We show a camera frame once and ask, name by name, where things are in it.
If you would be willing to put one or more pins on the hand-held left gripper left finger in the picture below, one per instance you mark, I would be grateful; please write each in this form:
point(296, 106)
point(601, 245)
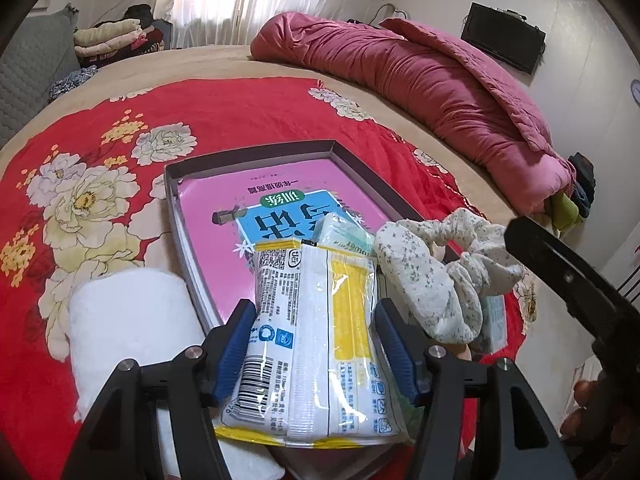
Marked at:
point(235, 350)

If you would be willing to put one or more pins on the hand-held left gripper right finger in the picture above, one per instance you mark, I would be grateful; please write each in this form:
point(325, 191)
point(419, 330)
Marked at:
point(395, 355)

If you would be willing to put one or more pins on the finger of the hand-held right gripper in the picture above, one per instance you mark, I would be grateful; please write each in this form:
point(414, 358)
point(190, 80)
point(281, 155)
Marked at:
point(550, 265)

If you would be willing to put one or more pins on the beige makeup sponge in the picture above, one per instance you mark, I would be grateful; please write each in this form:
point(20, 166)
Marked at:
point(462, 352)

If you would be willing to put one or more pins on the yellow and white packet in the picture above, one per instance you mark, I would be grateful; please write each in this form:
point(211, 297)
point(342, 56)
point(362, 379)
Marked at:
point(320, 350)

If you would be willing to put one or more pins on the white floral scrunchie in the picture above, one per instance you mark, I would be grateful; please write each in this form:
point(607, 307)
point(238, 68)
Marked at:
point(430, 280)

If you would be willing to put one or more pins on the white toilet paper roll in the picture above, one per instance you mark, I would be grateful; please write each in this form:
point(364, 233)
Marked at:
point(125, 320)

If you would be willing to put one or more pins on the dark cardboard box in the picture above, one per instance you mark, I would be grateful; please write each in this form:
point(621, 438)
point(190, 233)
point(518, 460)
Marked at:
point(250, 152)

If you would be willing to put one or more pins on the person's right hand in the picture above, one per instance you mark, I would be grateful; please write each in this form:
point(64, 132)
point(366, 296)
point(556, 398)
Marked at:
point(582, 392)

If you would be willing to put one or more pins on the green cloth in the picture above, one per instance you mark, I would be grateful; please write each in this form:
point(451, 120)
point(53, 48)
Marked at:
point(565, 210)

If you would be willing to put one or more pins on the dark clothes pile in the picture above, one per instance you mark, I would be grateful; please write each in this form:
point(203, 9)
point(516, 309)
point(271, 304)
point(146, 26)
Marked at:
point(582, 175)

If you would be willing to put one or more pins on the pink printed book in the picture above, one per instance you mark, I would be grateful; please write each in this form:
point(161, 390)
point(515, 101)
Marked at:
point(210, 200)

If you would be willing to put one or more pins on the black flat television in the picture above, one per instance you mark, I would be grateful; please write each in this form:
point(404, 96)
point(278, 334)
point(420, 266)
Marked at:
point(502, 37)

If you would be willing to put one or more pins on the red floral blanket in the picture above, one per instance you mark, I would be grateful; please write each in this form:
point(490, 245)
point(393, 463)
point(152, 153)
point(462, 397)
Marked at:
point(225, 110)

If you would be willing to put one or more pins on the pink quilt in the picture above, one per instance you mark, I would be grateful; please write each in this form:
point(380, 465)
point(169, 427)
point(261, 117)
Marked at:
point(400, 75)

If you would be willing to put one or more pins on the beige bed sheet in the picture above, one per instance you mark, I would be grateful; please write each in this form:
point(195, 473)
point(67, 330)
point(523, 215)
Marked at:
point(200, 62)

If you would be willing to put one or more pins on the blue patterned cloth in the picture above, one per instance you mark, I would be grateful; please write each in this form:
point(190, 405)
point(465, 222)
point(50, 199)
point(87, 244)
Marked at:
point(72, 84)

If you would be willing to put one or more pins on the dark patterned folded clothes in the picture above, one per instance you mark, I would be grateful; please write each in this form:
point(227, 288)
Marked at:
point(157, 40)

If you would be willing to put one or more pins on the pink folded blanket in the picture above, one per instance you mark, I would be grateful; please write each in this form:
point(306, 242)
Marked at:
point(112, 45)

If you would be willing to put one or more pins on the grey quilted headboard cover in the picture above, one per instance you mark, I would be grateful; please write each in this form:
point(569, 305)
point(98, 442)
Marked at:
point(30, 70)

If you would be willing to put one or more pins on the black garment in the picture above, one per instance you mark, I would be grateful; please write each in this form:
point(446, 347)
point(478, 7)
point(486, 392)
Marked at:
point(139, 14)

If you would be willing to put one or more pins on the white sheer curtain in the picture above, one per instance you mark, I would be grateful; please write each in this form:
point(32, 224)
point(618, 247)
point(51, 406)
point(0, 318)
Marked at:
point(260, 0)

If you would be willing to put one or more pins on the wall clock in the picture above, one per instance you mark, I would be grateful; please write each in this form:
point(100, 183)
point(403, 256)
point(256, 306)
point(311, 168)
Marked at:
point(636, 92)

